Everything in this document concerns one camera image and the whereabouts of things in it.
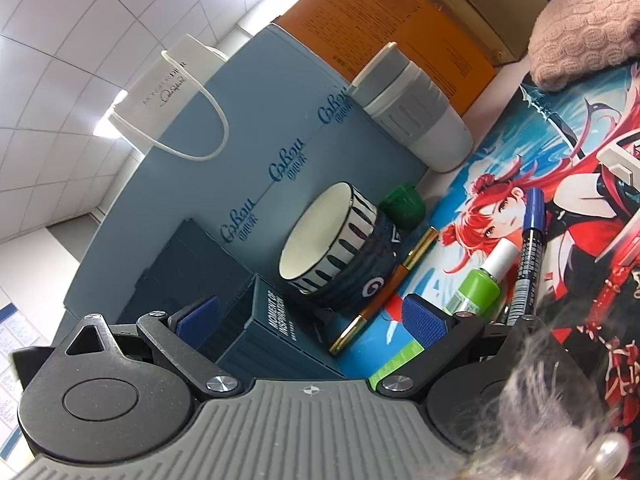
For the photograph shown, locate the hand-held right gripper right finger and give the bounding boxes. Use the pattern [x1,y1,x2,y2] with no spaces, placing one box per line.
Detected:
[375,294,540,398]

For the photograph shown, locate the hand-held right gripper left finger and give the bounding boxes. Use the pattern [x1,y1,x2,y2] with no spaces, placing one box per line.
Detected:
[65,296,238,396]

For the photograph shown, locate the gold and orange pen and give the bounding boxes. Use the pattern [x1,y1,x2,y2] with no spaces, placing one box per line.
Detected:
[328,227,440,356]

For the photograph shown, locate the dark blue storage crate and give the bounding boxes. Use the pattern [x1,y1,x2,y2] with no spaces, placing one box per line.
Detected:
[117,217,346,378]

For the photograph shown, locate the green sticky note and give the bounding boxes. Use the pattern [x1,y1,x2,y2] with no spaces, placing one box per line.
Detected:
[370,337,426,383]

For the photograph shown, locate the green bottle with white cap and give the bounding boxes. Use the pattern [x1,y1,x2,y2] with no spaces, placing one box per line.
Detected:
[442,240,521,318]

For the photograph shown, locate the striped ceramic bowl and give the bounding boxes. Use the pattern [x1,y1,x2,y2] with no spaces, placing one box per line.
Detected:
[278,181,403,313]

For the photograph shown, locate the green plastic cap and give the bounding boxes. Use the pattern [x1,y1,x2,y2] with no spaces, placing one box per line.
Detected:
[378,185,426,231]

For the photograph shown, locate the blue marker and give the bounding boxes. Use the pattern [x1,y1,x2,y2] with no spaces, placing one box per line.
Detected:
[502,187,548,323]

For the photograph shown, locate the grey fluffy pearl accessory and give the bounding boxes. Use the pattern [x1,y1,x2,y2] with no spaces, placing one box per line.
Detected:
[465,305,636,480]

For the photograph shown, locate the blue cardboard box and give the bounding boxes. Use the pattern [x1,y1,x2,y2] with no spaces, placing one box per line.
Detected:
[62,24,431,326]

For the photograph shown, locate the anime printed mat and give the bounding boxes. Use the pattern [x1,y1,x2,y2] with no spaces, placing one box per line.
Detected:
[345,62,640,476]

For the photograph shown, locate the grey and white thermos cup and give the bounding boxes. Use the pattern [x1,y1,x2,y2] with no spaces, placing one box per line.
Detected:
[347,42,475,173]

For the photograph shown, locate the ceiling light panel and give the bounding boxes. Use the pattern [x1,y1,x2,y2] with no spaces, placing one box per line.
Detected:
[92,89,132,137]

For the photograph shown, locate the white paper bag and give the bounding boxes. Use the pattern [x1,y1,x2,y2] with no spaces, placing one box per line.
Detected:
[111,34,231,162]

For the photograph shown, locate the orange box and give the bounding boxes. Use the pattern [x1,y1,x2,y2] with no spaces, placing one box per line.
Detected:
[275,0,498,116]

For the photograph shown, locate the brown cardboard box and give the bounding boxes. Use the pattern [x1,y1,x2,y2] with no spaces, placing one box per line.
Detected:
[425,0,556,68]

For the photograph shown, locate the pink knitted cloth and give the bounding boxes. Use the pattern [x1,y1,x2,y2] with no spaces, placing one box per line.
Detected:
[529,0,640,92]

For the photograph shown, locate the wall notice board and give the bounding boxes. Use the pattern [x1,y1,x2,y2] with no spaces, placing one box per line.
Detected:
[0,302,43,441]

